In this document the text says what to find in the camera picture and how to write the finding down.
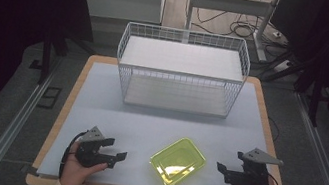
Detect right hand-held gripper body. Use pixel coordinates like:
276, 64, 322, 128
223, 143, 286, 185

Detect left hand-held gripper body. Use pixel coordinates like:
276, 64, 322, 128
72, 123, 124, 174

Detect yellow-green translucent plastic tray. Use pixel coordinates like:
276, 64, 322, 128
145, 131, 211, 185

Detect white wire basket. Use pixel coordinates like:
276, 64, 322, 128
108, 18, 256, 125

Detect person's left hand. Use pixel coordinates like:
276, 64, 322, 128
59, 139, 113, 185

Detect pale grey table mat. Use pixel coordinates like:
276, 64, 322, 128
35, 50, 285, 185

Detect black stand leg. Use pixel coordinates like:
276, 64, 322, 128
254, 45, 329, 131
25, 21, 102, 94

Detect white power strip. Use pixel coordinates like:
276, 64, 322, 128
271, 57, 295, 76

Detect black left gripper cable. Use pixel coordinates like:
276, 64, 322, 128
57, 127, 89, 184

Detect black floor cables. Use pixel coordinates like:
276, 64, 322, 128
179, 0, 299, 60

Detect white metal desk frame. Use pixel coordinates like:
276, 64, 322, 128
179, 0, 283, 65

